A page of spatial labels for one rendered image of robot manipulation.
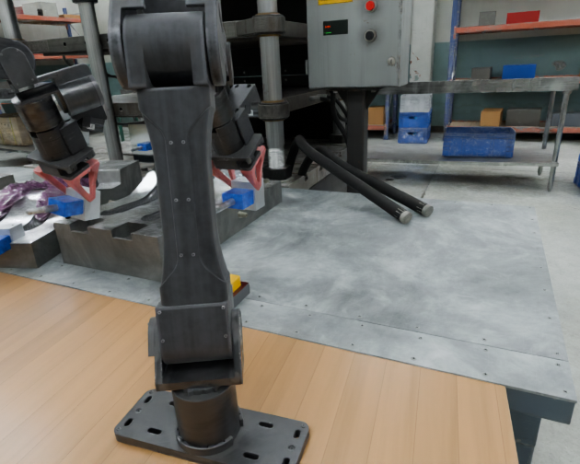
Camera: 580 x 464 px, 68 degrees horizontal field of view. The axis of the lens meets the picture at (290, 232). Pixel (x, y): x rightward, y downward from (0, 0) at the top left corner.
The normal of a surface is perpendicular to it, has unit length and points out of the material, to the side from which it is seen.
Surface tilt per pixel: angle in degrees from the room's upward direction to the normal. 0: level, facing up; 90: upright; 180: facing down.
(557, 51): 90
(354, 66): 90
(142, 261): 90
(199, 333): 78
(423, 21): 90
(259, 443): 0
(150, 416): 0
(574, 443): 0
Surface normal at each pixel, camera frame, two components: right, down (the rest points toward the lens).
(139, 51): 0.06, 0.16
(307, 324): -0.05, -0.93
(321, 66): -0.41, 0.36
